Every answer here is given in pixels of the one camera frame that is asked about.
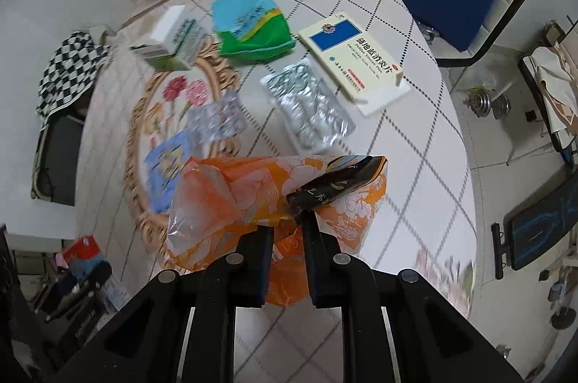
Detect white blue medicine box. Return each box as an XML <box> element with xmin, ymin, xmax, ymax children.
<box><xmin>298</xmin><ymin>10</ymin><xmax>413</xmax><ymax>117</ymax></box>

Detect red blue packet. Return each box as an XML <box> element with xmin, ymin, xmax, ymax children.
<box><xmin>61</xmin><ymin>235</ymin><xmax>102</xmax><ymax>271</ymax></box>

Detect black frame chair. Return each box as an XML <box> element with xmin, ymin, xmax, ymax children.
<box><xmin>518</xmin><ymin>19</ymin><xmax>578</xmax><ymax>165</ymax></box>

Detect floral diamond tablecloth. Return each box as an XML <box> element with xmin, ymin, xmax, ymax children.
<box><xmin>74</xmin><ymin>0</ymin><xmax>478</xmax><ymax>321</ymax></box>

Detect beige tote bag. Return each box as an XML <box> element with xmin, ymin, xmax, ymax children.
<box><xmin>533</xmin><ymin>38</ymin><xmax>578</xmax><ymax>149</ymax></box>

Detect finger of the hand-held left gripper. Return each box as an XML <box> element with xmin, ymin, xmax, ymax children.
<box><xmin>34</xmin><ymin>261</ymin><xmax>113</xmax><ymax>314</ymax></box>

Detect green white medicine box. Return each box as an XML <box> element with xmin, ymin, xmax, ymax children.
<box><xmin>130</xmin><ymin>5</ymin><xmax>209</xmax><ymax>71</ymax></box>

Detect light blue packet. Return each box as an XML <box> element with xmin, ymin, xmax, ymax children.
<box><xmin>143</xmin><ymin>130</ymin><xmax>199</xmax><ymax>214</ymax></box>

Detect silver blister pack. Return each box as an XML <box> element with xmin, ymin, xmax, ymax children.
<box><xmin>259</xmin><ymin>59</ymin><xmax>356</xmax><ymax>153</ymax></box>

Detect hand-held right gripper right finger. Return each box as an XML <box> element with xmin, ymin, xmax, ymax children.
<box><xmin>300</xmin><ymin>215</ymin><xmax>538</xmax><ymax>383</ymax></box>

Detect clear blister pack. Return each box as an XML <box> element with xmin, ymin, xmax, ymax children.
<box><xmin>186</xmin><ymin>90</ymin><xmax>245</xmax><ymax>144</ymax></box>

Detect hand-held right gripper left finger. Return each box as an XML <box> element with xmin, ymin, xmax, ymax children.
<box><xmin>45</xmin><ymin>225</ymin><xmax>276</xmax><ymax>383</ymax></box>

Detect orange floral plastic bag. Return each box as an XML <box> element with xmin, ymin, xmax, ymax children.
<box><xmin>165</xmin><ymin>154</ymin><xmax>389</xmax><ymax>306</ymax></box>

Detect dark grey suitcase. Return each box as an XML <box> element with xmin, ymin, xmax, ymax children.
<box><xmin>31</xmin><ymin>94</ymin><xmax>95</xmax><ymax>207</ymax></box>

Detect chrome dumbbell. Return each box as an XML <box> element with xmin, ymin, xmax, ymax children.
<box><xmin>465</xmin><ymin>87</ymin><xmax>513</xmax><ymax>119</ymax></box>

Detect blue green packet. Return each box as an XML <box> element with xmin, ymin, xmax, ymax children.
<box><xmin>211</xmin><ymin>0</ymin><xmax>296</xmax><ymax>63</ymax></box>

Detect checkered cloth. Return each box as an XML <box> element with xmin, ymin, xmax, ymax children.
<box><xmin>36</xmin><ymin>31</ymin><xmax>109</xmax><ymax>119</ymax></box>

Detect black blue exercise bench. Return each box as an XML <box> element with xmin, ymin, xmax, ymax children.
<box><xmin>491</xmin><ymin>164</ymin><xmax>578</xmax><ymax>280</ymax></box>

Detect black snack wrapper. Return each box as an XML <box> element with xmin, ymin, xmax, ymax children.
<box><xmin>286</xmin><ymin>156</ymin><xmax>387</xmax><ymax>226</ymax></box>

